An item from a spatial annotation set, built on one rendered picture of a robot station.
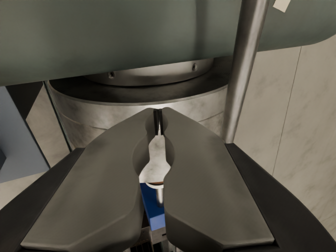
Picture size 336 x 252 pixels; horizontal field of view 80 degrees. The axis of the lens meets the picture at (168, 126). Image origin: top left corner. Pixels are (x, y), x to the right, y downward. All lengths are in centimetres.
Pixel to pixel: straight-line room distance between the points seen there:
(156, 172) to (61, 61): 17
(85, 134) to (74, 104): 4
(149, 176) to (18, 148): 63
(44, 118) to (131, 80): 140
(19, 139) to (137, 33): 70
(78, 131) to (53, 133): 140
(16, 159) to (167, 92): 72
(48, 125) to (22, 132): 85
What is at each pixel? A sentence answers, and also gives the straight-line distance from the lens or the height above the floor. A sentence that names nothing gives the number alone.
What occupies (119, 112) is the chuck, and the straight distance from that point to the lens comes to 23.
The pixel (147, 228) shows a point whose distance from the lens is 78.
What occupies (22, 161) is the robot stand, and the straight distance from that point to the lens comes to 88.
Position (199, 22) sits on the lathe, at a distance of 19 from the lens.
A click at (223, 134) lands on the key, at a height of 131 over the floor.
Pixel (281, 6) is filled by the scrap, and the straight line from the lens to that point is 24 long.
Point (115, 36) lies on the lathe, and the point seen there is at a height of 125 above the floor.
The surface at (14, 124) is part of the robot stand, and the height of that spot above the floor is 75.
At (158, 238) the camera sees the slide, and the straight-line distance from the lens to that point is 97.
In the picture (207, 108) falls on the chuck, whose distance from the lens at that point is 25.
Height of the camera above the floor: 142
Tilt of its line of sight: 53 degrees down
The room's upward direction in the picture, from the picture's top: 147 degrees clockwise
